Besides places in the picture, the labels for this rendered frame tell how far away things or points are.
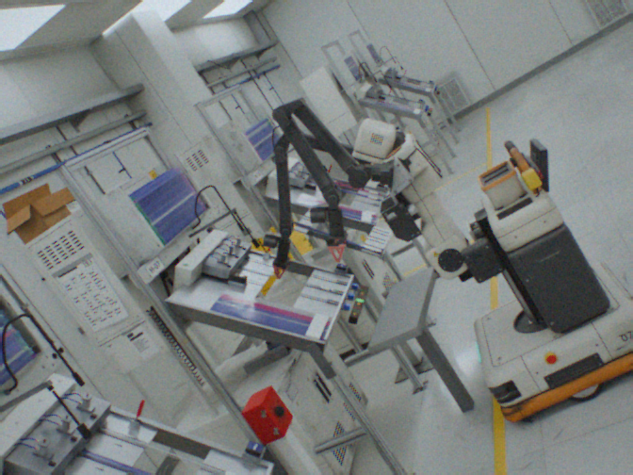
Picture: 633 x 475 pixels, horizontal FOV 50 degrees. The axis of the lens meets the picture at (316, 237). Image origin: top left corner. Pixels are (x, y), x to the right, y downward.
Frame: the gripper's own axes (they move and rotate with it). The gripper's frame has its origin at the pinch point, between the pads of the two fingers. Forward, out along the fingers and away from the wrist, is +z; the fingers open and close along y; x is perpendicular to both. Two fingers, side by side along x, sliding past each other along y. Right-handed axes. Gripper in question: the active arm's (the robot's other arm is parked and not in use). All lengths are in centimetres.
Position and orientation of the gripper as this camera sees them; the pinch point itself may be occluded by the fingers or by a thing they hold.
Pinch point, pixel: (279, 276)
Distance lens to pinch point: 330.6
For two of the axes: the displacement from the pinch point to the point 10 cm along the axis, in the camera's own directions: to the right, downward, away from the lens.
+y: -2.3, 3.5, -9.1
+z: -1.6, 9.0, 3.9
